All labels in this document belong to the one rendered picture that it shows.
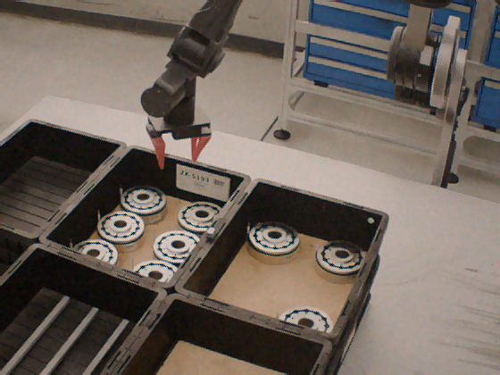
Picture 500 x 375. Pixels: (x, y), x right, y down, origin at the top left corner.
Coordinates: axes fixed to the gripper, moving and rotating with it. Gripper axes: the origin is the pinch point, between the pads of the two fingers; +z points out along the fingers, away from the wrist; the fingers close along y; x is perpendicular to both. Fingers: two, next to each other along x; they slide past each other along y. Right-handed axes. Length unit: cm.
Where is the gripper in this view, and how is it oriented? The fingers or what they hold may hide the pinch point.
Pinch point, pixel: (177, 161)
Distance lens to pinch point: 143.3
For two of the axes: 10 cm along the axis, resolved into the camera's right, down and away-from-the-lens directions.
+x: -3.8, -5.6, 7.4
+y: 9.2, -1.7, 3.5
